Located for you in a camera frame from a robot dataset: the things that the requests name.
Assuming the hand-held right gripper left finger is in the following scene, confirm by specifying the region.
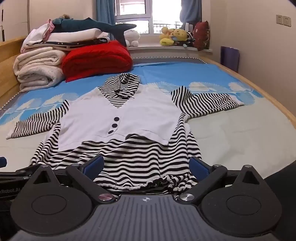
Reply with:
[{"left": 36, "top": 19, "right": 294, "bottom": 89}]
[{"left": 29, "top": 155, "right": 119, "bottom": 204}]

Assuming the striped plush toy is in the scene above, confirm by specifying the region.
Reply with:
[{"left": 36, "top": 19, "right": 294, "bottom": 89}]
[{"left": 185, "top": 31, "right": 197, "bottom": 48}]

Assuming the window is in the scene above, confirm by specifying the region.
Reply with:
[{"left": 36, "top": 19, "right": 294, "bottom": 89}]
[{"left": 114, "top": 0, "right": 185, "bottom": 35}]

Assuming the blue curtain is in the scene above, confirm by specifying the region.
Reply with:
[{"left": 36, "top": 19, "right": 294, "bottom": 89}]
[
  {"left": 180, "top": 0, "right": 202, "bottom": 29},
  {"left": 96, "top": 0, "right": 116, "bottom": 26}
]

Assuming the white plush toy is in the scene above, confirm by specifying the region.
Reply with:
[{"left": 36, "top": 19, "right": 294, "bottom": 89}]
[{"left": 124, "top": 29, "right": 141, "bottom": 47}]

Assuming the white wardrobe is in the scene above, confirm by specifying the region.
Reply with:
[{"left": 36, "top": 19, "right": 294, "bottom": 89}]
[{"left": 0, "top": 0, "right": 30, "bottom": 42}]

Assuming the white speckled folded quilt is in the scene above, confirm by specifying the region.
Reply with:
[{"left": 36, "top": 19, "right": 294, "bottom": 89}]
[{"left": 17, "top": 66, "right": 66, "bottom": 93}]

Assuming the white cloth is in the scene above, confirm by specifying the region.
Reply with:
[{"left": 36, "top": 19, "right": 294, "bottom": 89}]
[{"left": 21, "top": 23, "right": 55, "bottom": 52}]

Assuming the blue patterned bed sheet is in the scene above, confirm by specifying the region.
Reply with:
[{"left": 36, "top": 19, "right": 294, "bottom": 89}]
[{"left": 0, "top": 61, "right": 296, "bottom": 181}]

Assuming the red folded quilt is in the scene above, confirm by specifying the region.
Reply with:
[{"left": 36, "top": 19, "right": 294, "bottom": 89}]
[{"left": 61, "top": 40, "right": 133, "bottom": 82}]

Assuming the pink cloth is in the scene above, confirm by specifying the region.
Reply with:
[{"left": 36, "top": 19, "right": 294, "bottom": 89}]
[{"left": 43, "top": 20, "right": 56, "bottom": 40}]

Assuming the cream folded quilt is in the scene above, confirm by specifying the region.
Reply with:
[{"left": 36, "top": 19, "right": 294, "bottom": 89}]
[{"left": 13, "top": 47, "right": 67, "bottom": 77}]

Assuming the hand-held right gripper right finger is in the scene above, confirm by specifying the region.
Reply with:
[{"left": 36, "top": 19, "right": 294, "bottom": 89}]
[{"left": 173, "top": 156, "right": 266, "bottom": 205}]

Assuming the grey bed mat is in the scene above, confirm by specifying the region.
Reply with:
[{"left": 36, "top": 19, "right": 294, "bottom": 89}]
[{"left": 131, "top": 56, "right": 210, "bottom": 66}]

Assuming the dark teal shark plush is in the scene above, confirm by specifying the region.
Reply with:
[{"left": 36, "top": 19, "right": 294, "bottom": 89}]
[{"left": 52, "top": 17, "right": 137, "bottom": 47}]

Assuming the yellow square plush toy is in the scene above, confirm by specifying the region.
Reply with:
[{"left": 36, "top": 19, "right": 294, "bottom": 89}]
[{"left": 172, "top": 28, "right": 188, "bottom": 44}]

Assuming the yellow duck plush toy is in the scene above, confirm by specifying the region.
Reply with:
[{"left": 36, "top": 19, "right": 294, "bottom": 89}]
[{"left": 159, "top": 27, "right": 175, "bottom": 46}]

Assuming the white window sill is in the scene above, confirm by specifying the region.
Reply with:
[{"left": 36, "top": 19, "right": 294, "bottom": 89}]
[{"left": 127, "top": 45, "right": 213, "bottom": 56}]

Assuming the white folded blanket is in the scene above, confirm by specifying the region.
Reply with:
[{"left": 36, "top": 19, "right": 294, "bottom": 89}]
[{"left": 50, "top": 28, "right": 109, "bottom": 43}]

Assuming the striped dress with white vest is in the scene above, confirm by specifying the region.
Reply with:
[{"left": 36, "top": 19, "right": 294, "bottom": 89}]
[{"left": 6, "top": 72, "right": 245, "bottom": 194}]

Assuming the dark red cushion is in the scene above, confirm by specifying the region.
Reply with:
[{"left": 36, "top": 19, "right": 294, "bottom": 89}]
[{"left": 193, "top": 21, "right": 210, "bottom": 51}]

